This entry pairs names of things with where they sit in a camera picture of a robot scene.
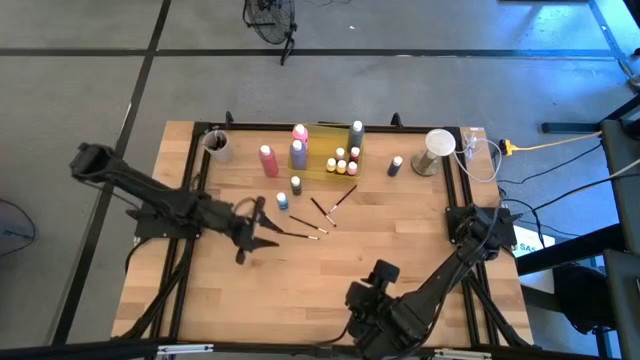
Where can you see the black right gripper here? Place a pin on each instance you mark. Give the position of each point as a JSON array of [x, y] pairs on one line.
[[370, 310]]

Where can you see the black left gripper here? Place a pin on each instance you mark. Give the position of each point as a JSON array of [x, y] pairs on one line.
[[245, 230]]

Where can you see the small cyan paint bottle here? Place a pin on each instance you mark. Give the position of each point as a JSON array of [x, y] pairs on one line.
[[282, 201]]

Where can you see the small green paint bottle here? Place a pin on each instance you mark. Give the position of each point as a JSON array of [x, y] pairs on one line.
[[296, 185]]

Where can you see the tall red paint bottle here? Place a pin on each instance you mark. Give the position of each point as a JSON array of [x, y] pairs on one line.
[[269, 162]]

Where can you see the tall lavender paint bottle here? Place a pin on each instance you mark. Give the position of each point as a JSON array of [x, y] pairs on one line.
[[298, 155]]

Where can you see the small yellow paint bottle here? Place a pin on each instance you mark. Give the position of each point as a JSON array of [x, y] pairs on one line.
[[331, 164], [341, 166]]

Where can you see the tall pink paint bottle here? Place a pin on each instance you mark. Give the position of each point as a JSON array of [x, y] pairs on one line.
[[300, 131]]

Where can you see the small pink paint bottle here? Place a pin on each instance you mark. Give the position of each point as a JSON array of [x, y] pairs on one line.
[[352, 168]]

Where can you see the small red paint bottle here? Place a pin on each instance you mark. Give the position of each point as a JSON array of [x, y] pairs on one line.
[[354, 152]]

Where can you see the tall grey paint bottle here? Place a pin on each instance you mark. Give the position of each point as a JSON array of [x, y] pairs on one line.
[[356, 135]]

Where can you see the small dark blue paint bottle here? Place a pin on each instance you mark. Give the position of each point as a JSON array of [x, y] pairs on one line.
[[395, 166]]

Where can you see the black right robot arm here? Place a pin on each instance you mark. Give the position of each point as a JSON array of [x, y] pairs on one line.
[[440, 280]]

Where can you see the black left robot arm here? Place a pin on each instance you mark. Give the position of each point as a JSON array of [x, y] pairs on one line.
[[150, 192]]

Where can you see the white cup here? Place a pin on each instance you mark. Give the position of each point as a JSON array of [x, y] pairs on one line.
[[226, 154]]

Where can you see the yellow translucent plastic bin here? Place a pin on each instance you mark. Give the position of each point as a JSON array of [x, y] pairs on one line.
[[320, 145]]

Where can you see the black table clamp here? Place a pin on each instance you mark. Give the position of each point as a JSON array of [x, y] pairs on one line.
[[229, 120], [396, 121]]

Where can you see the white printed sign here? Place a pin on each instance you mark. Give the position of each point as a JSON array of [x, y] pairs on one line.
[[530, 245]]

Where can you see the white dome-top metal stand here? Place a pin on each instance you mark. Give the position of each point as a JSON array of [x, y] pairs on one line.
[[440, 142]]

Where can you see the black chair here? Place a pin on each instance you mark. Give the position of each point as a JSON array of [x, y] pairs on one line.
[[582, 295]]

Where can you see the black floor fan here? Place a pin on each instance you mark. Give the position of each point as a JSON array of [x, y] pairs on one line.
[[270, 20]]

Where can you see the person's shoe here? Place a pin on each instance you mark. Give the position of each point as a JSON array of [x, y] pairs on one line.
[[635, 81]]

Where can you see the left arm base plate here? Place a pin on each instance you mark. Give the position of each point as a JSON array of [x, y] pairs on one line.
[[160, 232]]

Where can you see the silver metal bracket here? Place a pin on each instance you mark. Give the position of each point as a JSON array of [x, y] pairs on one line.
[[185, 349], [465, 354]]

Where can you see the black aluminium table frame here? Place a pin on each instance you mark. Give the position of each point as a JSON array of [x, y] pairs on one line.
[[260, 127]]

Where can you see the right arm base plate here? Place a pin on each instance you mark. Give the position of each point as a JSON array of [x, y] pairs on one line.
[[507, 232]]

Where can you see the black desk frame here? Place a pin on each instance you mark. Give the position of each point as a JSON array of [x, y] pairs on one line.
[[620, 150]]

